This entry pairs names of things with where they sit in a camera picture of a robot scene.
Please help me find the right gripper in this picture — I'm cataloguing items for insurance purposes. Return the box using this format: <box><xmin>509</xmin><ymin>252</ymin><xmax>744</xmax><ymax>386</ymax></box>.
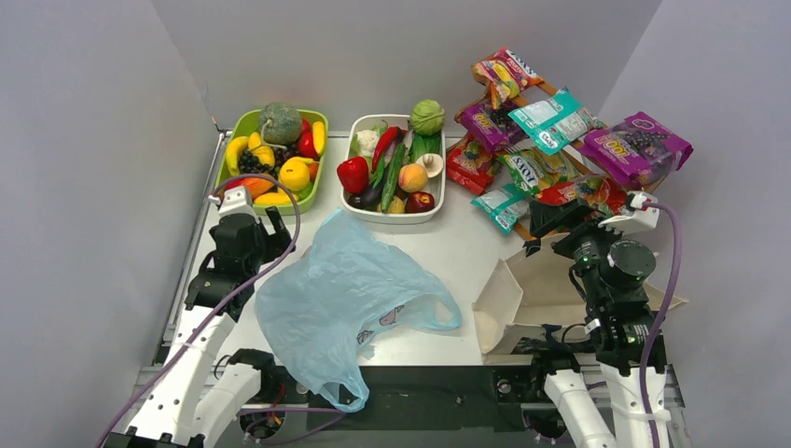
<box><xmin>531</xmin><ymin>195</ymin><xmax>634</xmax><ymax>303</ymax></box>

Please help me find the yellow lemon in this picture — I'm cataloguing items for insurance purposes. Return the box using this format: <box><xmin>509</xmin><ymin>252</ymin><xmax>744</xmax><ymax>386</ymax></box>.
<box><xmin>278</xmin><ymin>158</ymin><xmax>311</xmax><ymax>192</ymax></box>

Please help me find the light blue plastic bag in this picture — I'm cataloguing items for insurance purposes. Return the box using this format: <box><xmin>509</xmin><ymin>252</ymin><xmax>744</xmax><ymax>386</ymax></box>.
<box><xmin>254</xmin><ymin>209</ymin><xmax>462</xmax><ymax>413</ymax></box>

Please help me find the green cucumber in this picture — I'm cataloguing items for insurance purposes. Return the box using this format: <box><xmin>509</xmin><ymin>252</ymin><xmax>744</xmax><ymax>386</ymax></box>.
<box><xmin>380</xmin><ymin>143</ymin><xmax>407</xmax><ymax>214</ymax></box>

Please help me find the orange peach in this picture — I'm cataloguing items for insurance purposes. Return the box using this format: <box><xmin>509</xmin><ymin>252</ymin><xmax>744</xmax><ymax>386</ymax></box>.
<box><xmin>397</xmin><ymin>163</ymin><xmax>429</xmax><ymax>193</ymax></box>

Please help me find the yellow banana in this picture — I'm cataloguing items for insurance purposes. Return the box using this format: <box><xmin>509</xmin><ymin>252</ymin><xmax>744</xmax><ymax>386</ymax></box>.
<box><xmin>225</xmin><ymin>136</ymin><xmax>249</xmax><ymax>176</ymax></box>

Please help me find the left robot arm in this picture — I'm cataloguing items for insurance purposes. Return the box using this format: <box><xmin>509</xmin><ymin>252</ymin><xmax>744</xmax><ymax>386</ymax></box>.
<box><xmin>97</xmin><ymin>207</ymin><xmax>295</xmax><ymax>447</ymax></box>

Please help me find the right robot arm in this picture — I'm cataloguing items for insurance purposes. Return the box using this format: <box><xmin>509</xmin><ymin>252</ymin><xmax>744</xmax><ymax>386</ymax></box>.
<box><xmin>527</xmin><ymin>192</ymin><xmax>670</xmax><ymax>447</ymax></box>

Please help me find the red snack bag right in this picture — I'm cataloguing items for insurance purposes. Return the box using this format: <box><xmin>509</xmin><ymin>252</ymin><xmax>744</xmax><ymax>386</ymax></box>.
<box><xmin>535</xmin><ymin>175</ymin><xmax>627</xmax><ymax>217</ymax></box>

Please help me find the red snack bag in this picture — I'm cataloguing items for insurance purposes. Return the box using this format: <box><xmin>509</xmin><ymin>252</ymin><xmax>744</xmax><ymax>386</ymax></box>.
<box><xmin>446</xmin><ymin>133</ymin><xmax>499</xmax><ymax>196</ymax></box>
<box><xmin>535</xmin><ymin>175</ymin><xmax>627</xmax><ymax>217</ymax></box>

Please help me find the teal snack bag lower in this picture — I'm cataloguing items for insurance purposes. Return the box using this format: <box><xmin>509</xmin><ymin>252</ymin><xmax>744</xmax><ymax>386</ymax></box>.
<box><xmin>471</xmin><ymin>183</ymin><xmax>533</xmax><ymax>235</ymax></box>

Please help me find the teal snack bag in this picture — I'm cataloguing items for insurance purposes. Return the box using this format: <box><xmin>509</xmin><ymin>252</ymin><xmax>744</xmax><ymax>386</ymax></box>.
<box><xmin>471</xmin><ymin>183</ymin><xmax>533</xmax><ymax>235</ymax></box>
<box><xmin>509</xmin><ymin>88</ymin><xmax>605</xmax><ymax>155</ymax></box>

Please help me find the green candy bag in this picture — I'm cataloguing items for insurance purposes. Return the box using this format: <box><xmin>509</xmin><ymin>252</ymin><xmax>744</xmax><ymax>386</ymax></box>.
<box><xmin>497</xmin><ymin>148</ymin><xmax>580</xmax><ymax>197</ymax></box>

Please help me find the large purple snack bag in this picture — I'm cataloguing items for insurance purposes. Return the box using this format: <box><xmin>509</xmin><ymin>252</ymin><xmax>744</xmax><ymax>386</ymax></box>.
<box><xmin>579</xmin><ymin>112</ymin><xmax>693</xmax><ymax>189</ymax></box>

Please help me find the teal snack bag upper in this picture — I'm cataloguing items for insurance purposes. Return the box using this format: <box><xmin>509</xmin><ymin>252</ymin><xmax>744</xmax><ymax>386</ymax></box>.
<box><xmin>509</xmin><ymin>88</ymin><xmax>605</xmax><ymax>155</ymax></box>

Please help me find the red snack bag left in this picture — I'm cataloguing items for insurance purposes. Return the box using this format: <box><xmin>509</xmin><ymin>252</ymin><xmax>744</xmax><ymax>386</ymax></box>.
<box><xmin>446</xmin><ymin>133</ymin><xmax>499</xmax><ymax>196</ymax></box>

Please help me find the small purple snack bag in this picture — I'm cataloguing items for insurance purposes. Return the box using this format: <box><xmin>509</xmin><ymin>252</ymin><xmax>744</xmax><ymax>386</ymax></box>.
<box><xmin>455</xmin><ymin>99</ymin><xmax>527</xmax><ymax>153</ymax></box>

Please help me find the top orange candy bag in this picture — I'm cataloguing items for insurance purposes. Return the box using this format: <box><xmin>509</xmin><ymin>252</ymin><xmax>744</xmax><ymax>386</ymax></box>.
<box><xmin>471</xmin><ymin>47</ymin><xmax>544</xmax><ymax>109</ymax></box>

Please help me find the red orange mango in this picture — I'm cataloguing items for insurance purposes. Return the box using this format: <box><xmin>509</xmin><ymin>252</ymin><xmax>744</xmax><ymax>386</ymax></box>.
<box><xmin>225</xmin><ymin>177</ymin><xmax>274</xmax><ymax>200</ymax></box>

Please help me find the yellow mango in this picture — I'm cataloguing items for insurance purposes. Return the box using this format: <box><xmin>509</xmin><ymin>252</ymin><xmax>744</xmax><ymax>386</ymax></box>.
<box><xmin>254</xmin><ymin>191</ymin><xmax>298</xmax><ymax>207</ymax></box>

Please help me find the black grapes bunch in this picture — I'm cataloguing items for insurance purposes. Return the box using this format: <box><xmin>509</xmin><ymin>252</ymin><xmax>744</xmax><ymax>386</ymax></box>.
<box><xmin>238</xmin><ymin>147</ymin><xmax>276</xmax><ymax>174</ymax></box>

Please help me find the green fruit tray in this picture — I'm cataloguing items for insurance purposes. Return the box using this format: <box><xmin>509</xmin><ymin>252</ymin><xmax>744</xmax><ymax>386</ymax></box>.
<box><xmin>214</xmin><ymin>108</ymin><xmax>329</xmax><ymax>217</ymax></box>

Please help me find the green melon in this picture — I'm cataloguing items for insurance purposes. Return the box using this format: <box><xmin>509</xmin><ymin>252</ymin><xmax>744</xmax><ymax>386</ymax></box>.
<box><xmin>258</xmin><ymin>102</ymin><xmax>302</xmax><ymax>146</ymax></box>

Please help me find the red bell pepper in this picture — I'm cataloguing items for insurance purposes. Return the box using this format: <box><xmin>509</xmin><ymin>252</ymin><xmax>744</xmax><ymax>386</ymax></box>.
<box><xmin>337</xmin><ymin>156</ymin><xmax>369</xmax><ymax>194</ymax></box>

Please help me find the purple eggplant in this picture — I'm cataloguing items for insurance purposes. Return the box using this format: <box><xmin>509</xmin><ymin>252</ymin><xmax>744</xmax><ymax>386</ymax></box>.
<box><xmin>346</xmin><ymin>182</ymin><xmax>384</xmax><ymax>210</ymax></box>

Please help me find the yellow pear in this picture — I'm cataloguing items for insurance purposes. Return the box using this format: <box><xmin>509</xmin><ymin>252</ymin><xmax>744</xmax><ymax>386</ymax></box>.
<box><xmin>386</xmin><ymin>197</ymin><xmax>406</xmax><ymax>215</ymax></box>

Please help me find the white cauliflower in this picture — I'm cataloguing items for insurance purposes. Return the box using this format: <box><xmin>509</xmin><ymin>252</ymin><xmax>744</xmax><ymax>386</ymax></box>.
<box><xmin>354</xmin><ymin>129</ymin><xmax>381</xmax><ymax>158</ymax></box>

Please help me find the white vegetable tray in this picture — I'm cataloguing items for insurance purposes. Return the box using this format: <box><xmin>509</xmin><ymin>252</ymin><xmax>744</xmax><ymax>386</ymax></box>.
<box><xmin>340</xmin><ymin>114</ymin><xmax>448</xmax><ymax>225</ymax></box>

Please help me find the white mushroom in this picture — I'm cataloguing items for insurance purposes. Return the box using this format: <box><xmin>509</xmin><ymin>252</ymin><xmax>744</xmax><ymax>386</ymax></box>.
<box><xmin>415</xmin><ymin>153</ymin><xmax>445</xmax><ymax>179</ymax></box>

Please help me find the red apple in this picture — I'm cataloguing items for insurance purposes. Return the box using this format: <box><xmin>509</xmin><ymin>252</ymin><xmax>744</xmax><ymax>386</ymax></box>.
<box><xmin>405</xmin><ymin>191</ymin><xmax>436</xmax><ymax>214</ymax></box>

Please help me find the red chili pepper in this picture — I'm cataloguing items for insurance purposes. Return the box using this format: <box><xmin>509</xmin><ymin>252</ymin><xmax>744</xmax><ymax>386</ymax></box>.
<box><xmin>371</xmin><ymin>126</ymin><xmax>402</xmax><ymax>173</ymax></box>

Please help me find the wooden display rack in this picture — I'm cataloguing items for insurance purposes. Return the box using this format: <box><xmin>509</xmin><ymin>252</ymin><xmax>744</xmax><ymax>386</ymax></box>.
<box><xmin>446</xmin><ymin>80</ymin><xmax>665</xmax><ymax>243</ymax></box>

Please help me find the green cabbage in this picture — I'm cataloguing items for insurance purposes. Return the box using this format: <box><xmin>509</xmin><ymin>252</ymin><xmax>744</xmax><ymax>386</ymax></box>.
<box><xmin>409</xmin><ymin>99</ymin><xmax>445</xmax><ymax>136</ymax></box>

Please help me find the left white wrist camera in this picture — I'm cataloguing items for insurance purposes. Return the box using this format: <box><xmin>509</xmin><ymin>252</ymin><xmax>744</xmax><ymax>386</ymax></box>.
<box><xmin>207</xmin><ymin>186</ymin><xmax>257</xmax><ymax>217</ymax></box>

